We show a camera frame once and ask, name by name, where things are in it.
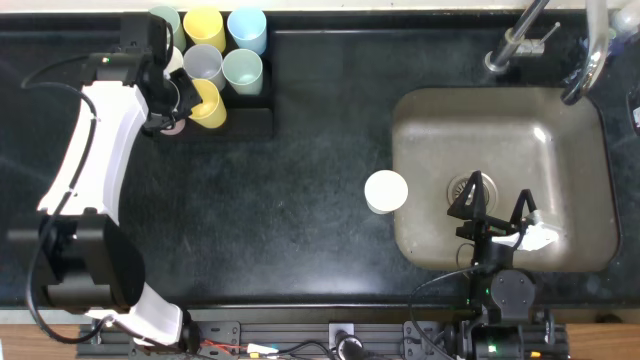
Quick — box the yellow cup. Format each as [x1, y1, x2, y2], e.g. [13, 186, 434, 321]
[189, 78, 228, 130]
[182, 6, 227, 54]

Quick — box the steel sink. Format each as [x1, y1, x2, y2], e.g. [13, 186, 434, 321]
[391, 87, 621, 274]

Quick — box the steel tap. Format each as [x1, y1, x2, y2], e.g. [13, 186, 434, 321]
[483, 0, 614, 106]

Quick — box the green cup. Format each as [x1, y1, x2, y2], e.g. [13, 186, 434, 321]
[221, 48, 264, 96]
[149, 5, 187, 51]

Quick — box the mounting rail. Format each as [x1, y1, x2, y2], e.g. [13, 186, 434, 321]
[77, 319, 571, 360]

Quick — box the white cup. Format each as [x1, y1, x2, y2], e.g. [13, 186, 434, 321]
[164, 47, 185, 76]
[364, 169, 409, 215]

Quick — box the blue cup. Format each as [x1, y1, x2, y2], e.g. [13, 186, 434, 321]
[227, 6, 268, 56]

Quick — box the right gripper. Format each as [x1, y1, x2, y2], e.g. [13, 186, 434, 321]
[446, 170, 540, 242]

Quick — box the black cable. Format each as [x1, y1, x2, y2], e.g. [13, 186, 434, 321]
[408, 242, 489, 360]
[20, 53, 119, 346]

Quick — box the grey cup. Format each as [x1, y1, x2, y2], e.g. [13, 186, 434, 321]
[183, 43, 227, 91]

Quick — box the pink cup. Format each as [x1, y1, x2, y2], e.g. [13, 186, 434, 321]
[159, 117, 187, 136]

